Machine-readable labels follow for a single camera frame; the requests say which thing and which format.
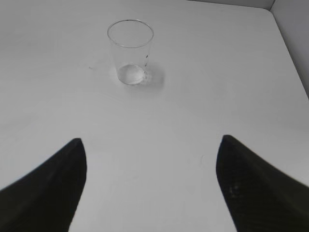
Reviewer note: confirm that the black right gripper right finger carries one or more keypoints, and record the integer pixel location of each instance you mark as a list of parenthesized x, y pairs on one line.
[(259, 197)]

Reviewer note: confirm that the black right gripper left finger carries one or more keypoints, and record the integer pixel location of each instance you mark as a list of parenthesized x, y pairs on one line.
[(46, 199)]

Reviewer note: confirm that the transparent plastic cup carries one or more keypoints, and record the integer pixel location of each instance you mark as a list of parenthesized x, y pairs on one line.
[(130, 41)]

